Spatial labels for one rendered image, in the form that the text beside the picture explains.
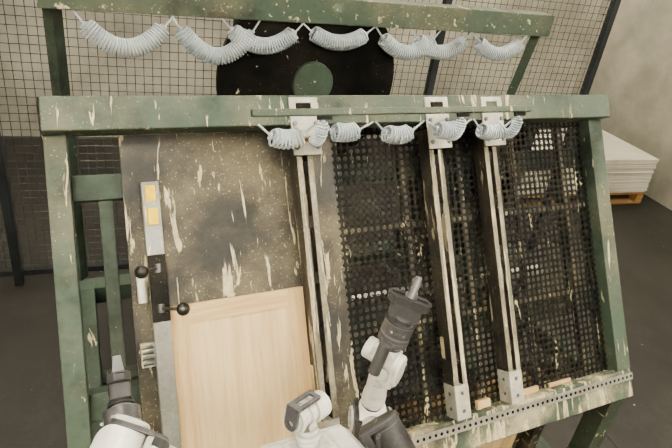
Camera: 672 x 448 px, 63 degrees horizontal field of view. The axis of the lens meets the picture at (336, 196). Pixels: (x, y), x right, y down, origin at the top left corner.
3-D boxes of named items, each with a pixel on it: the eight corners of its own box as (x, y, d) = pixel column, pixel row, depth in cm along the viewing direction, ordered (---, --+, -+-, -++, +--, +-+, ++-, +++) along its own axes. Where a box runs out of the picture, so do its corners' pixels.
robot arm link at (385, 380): (410, 353, 154) (400, 383, 161) (383, 336, 157) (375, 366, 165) (399, 367, 149) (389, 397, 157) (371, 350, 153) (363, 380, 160)
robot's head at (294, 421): (320, 425, 133) (325, 398, 131) (298, 442, 126) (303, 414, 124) (301, 413, 136) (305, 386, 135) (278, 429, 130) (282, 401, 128)
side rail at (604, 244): (596, 366, 245) (617, 372, 235) (568, 124, 249) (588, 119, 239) (609, 363, 248) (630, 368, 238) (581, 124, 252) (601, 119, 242)
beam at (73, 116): (42, 138, 157) (39, 131, 148) (39, 103, 158) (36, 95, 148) (592, 121, 247) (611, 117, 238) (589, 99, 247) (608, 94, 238)
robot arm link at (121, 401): (96, 374, 133) (99, 424, 127) (137, 366, 137) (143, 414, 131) (98, 391, 142) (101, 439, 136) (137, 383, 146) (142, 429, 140)
